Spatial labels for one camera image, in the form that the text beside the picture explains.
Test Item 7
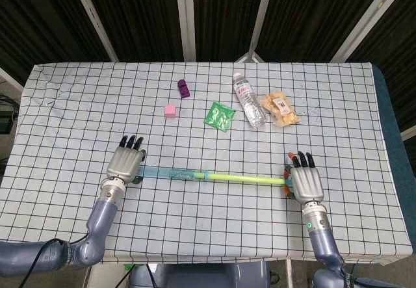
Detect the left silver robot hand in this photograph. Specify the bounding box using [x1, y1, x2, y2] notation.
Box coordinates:
[106, 135, 146, 185]

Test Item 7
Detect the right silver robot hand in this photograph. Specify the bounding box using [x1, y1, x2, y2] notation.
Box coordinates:
[283, 151, 324, 204]

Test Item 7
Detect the green blue toy syringe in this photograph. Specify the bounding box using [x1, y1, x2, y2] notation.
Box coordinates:
[138, 166, 293, 188]

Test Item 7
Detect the clear plastic water bottle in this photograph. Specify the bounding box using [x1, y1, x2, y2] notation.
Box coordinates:
[232, 72, 268, 129]

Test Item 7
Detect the clear bag of snacks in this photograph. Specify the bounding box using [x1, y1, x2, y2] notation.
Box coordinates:
[261, 92, 301, 127]

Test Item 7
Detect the purple toy brick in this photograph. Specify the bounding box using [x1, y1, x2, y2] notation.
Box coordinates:
[177, 79, 191, 99]

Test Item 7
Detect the blue table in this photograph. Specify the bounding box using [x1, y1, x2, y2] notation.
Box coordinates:
[372, 64, 413, 266]

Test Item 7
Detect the white black-checked tablecloth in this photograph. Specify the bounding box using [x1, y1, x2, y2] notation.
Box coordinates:
[0, 60, 413, 266]

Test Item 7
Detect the green sachet packet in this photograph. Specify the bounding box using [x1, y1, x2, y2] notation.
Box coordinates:
[203, 101, 237, 133]

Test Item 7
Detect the black electronic box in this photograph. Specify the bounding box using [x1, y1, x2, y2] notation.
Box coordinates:
[0, 96, 18, 135]

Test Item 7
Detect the grey-blue robot torso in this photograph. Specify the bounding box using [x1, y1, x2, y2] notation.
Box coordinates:
[129, 261, 270, 288]

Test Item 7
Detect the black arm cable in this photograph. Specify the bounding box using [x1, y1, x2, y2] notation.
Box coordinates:
[19, 239, 71, 288]

